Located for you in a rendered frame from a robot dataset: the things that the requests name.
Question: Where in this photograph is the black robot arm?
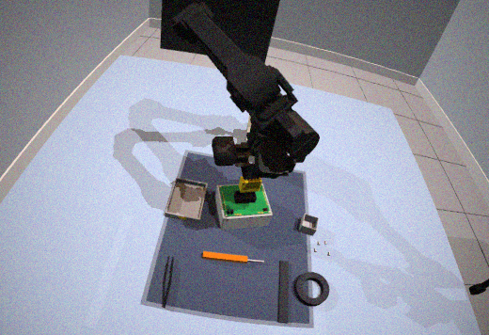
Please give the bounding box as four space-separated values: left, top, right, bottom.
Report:
171 2 320 179

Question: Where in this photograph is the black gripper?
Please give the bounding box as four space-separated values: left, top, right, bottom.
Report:
212 117 277 179

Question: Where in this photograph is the dark grey work mat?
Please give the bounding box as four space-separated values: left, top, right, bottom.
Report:
140 150 314 328

